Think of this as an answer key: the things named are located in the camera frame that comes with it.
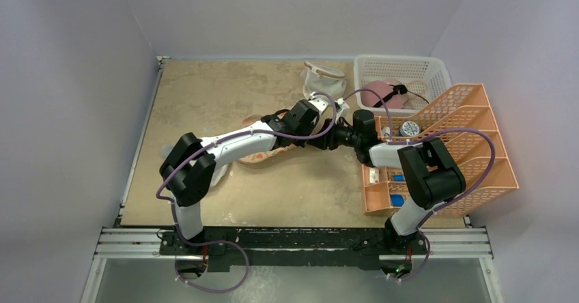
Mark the white box in organizer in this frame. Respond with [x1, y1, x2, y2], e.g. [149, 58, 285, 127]
[368, 168, 380, 184]

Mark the white mesh drawstring bag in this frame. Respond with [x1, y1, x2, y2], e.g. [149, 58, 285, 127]
[300, 61, 346, 100]

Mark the blue item in organizer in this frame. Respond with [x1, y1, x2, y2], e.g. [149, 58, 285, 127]
[390, 194, 405, 207]

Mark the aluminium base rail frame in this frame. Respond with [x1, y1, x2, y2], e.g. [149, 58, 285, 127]
[82, 226, 504, 302]

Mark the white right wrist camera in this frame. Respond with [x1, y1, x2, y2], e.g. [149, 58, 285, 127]
[335, 98, 350, 119]

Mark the white round mesh bag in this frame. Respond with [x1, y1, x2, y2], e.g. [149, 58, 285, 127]
[160, 144, 229, 188]

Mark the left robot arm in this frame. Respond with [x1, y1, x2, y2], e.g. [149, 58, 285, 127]
[159, 97, 328, 255]

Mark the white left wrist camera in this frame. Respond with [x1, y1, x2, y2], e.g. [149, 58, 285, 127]
[307, 98, 328, 115]

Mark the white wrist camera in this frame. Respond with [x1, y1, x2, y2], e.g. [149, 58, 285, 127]
[307, 98, 328, 115]
[335, 98, 350, 119]

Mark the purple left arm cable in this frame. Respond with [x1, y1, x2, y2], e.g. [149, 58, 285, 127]
[155, 91, 339, 293]

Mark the white plastic basket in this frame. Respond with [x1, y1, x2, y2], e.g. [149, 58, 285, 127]
[354, 55, 452, 117]

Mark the pink bra in basket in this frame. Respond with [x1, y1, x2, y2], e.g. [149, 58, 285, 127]
[360, 81, 408, 110]

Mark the floral mesh laundry bag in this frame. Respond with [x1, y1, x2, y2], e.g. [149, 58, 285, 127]
[238, 115, 296, 164]

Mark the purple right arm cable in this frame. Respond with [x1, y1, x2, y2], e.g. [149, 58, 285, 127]
[343, 88, 496, 284]

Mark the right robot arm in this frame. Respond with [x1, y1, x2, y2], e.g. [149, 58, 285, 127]
[307, 110, 466, 253]

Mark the metal corner bracket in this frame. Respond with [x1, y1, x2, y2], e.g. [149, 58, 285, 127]
[156, 56, 171, 72]

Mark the orange plastic desk organizer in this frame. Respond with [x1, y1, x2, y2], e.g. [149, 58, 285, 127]
[375, 84, 519, 217]

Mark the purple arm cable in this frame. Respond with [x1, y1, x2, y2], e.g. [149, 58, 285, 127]
[155, 91, 339, 293]
[343, 88, 496, 284]

